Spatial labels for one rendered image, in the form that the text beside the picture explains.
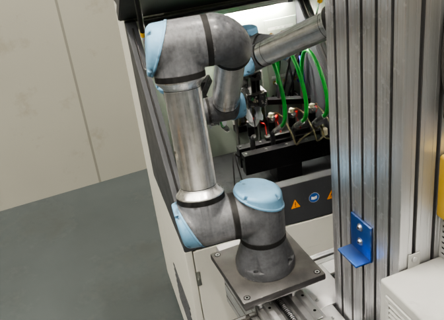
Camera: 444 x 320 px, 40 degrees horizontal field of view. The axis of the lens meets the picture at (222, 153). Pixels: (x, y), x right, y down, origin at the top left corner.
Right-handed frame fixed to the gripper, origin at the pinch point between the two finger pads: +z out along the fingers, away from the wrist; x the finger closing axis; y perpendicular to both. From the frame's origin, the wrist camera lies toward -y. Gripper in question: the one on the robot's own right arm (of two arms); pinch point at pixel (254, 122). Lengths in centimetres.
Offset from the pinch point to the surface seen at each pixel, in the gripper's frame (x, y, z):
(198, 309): -34, 22, 57
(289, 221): 2.9, 21.6, 29.6
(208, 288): -29, 22, 49
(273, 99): 13.4, -16.2, 0.3
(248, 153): -2.8, -0.9, 12.2
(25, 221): -109, -160, 110
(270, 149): 5.3, 0.1, 12.2
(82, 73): -53, -188, 32
